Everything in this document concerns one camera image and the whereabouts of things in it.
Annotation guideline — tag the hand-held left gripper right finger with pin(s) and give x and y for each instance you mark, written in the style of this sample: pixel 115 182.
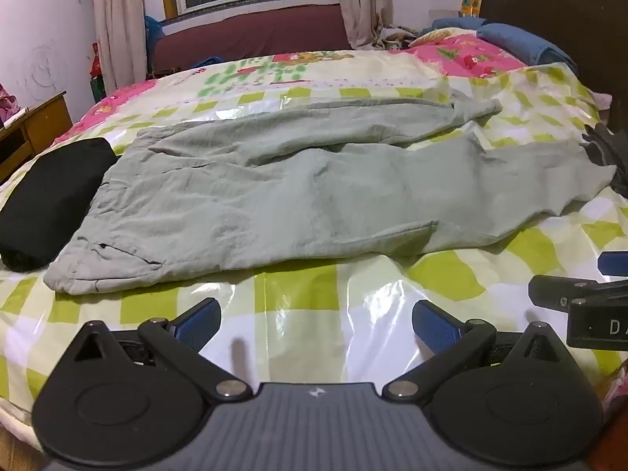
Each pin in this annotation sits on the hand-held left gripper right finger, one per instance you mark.
pixel 434 326

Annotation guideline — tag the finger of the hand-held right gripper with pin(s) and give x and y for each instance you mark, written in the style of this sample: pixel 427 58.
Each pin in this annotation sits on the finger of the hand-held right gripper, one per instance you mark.
pixel 554 290
pixel 615 264

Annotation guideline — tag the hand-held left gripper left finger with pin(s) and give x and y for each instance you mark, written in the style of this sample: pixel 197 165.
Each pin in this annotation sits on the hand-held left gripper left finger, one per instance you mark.
pixel 198 323

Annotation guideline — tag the grey-green pants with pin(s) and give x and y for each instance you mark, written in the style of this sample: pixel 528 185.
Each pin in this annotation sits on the grey-green pants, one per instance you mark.
pixel 294 196

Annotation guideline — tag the dark grey cloth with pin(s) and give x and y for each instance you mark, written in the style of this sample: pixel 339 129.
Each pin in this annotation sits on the dark grey cloth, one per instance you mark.
pixel 606 152

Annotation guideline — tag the black folded cloth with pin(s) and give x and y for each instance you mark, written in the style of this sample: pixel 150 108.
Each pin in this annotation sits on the black folded cloth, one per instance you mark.
pixel 49 196

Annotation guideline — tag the blue folded cloth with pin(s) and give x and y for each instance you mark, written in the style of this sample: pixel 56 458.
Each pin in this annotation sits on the blue folded cloth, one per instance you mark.
pixel 525 44

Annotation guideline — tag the wooden desk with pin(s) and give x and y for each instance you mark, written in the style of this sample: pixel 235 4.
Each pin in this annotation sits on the wooden desk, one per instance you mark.
pixel 34 127

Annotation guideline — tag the dark brown headboard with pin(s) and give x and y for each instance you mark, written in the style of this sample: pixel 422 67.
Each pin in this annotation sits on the dark brown headboard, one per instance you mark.
pixel 564 10

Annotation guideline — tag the red object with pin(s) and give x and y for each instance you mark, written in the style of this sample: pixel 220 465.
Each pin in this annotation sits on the red object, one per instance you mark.
pixel 95 61

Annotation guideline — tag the dark blue cloth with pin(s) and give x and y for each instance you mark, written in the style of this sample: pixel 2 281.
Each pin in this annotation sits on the dark blue cloth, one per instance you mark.
pixel 456 24

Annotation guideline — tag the pink cloth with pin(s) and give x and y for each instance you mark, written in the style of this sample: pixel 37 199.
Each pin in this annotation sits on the pink cloth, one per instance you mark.
pixel 7 105

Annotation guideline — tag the dark red sofa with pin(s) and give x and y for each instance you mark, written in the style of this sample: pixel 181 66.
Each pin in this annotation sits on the dark red sofa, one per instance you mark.
pixel 255 34

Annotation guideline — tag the bright blue cloth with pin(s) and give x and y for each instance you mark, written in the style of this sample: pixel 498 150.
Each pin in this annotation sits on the bright blue cloth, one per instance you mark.
pixel 154 29

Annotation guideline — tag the beige curtain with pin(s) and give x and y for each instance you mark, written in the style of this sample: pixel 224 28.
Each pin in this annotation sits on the beige curtain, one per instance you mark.
pixel 117 24
pixel 363 0

